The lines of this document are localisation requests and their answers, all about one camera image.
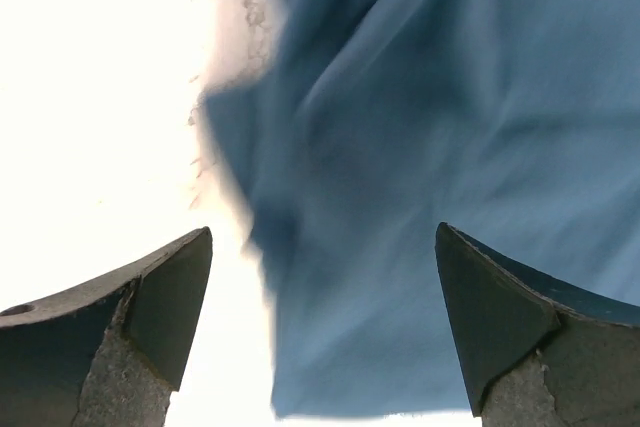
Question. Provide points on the blue t shirt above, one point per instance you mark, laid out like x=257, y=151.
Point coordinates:
x=516, y=121

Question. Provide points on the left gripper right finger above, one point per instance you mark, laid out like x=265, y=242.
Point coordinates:
x=535, y=350

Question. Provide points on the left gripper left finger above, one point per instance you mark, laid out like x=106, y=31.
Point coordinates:
x=110, y=351

